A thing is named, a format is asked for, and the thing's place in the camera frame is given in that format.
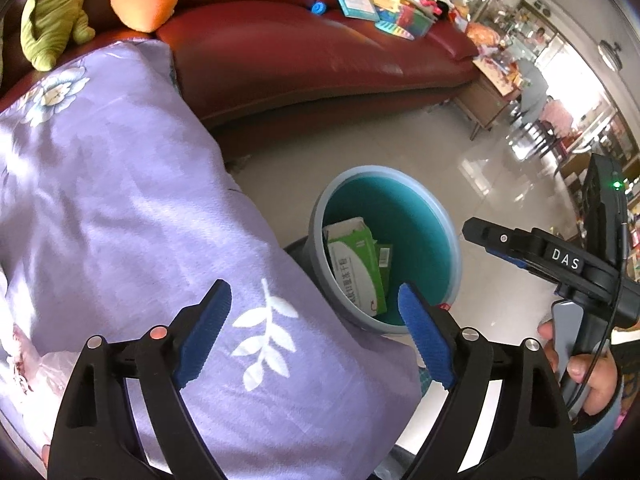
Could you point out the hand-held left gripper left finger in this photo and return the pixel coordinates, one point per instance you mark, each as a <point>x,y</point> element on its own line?
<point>202,335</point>

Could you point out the green dinosaur plush toy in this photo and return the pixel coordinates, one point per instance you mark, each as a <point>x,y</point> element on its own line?
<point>50,15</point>

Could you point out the person's right hand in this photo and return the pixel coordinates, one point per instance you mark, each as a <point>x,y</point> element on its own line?
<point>595,385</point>

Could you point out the teal and grey bucket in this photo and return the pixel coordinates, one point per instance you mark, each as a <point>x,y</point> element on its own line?
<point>410,210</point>

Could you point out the pile of colourful toys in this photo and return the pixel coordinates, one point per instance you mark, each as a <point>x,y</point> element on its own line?
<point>407,10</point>

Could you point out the wooden cabinet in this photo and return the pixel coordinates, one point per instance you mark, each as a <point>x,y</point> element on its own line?
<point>487,97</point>

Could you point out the green carton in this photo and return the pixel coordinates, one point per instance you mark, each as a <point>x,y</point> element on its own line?
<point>385,262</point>

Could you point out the round ceiling lamp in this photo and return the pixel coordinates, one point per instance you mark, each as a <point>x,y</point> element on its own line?
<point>611,55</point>

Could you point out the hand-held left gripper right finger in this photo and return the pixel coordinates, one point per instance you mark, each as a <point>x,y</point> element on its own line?
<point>425,335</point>

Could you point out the dark red leather sofa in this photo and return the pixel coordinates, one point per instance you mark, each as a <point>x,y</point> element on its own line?
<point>300,50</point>

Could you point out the white plastic bag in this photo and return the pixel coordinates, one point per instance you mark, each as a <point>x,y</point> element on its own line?
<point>50,367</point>

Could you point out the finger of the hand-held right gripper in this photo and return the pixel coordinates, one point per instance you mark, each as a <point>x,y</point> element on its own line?
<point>500,237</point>
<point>525,264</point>

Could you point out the orange stuffed toy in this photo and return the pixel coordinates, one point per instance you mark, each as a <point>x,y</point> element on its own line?
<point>482,34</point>

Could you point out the purple floral blanket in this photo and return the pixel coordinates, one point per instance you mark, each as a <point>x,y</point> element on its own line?
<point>125,185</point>

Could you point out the small blue toy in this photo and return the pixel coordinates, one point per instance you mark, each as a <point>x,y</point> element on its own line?
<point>318,8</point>

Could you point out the white and green box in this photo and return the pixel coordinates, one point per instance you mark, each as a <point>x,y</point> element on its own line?
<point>355,270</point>

